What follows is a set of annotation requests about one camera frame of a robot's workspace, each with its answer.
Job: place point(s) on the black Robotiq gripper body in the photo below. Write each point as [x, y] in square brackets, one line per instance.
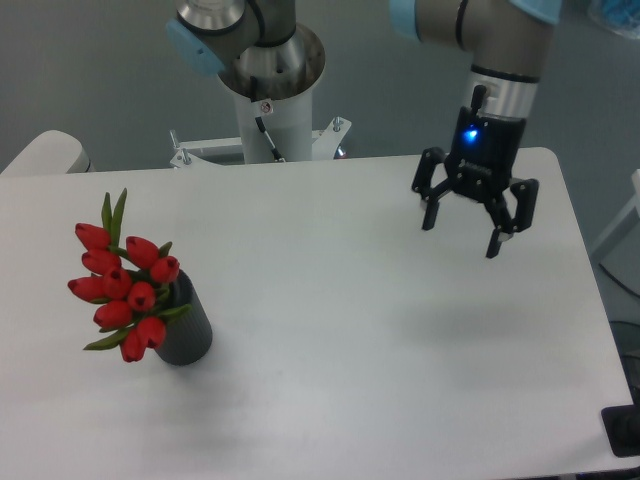
[483, 150]

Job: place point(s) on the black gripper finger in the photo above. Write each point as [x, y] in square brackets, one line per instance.
[506, 225]
[422, 185]

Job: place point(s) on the red tulip bouquet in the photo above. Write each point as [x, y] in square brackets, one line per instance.
[132, 282]

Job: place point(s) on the dark grey ribbed vase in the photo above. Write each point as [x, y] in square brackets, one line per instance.
[190, 337]

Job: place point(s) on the white furniture at right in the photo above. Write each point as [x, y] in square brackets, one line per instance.
[616, 230]

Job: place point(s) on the blue patterned object corner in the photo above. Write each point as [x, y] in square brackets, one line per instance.
[617, 16]

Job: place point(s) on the black device at table edge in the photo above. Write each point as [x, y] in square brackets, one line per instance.
[622, 429]

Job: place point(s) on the white chair back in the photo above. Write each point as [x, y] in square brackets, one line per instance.
[51, 153]

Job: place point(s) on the white metal base frame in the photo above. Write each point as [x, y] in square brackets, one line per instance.
[326, 144]

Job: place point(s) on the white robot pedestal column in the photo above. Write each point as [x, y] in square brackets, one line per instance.
[272, 90]

